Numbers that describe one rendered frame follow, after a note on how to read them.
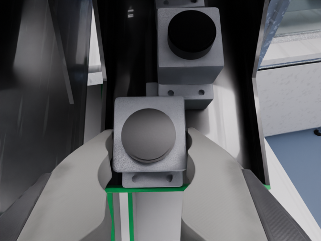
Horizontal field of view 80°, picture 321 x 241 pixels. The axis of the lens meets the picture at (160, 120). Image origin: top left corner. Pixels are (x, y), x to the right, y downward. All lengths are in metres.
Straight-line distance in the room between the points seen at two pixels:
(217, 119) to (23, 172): 0.17
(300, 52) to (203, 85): 0.94
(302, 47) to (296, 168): 0.95
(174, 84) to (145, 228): 0.26
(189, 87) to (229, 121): 0.05
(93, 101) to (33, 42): 0.10
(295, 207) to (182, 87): 0.49
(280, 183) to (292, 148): 1.26
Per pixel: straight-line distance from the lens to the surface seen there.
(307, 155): 1.88
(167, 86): 0.15
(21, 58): 0.23
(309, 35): 1.19
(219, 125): 0.18
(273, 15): 0.23
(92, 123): 0.28
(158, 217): 0.34
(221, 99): 0.19
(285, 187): 0.61
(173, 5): 0.20
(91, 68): 0.21
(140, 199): 0.33
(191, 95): 0.15
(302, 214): 0.60
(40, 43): 0.23
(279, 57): 1.00
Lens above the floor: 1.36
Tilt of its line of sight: 53 degrees down
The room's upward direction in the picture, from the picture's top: 1 degrees counter-clockwise
